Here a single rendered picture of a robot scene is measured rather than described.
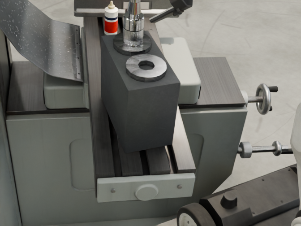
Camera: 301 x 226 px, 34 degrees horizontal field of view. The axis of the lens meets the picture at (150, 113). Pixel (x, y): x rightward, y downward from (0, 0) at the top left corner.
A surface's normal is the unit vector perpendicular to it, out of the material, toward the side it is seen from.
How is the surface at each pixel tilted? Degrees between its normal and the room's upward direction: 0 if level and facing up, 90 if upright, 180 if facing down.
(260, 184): 0
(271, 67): 0
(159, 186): 90
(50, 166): 90
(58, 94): 90
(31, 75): 0
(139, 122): 90
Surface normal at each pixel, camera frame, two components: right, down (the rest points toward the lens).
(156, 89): 0.33, 0.63
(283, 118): 0.07, -0.76
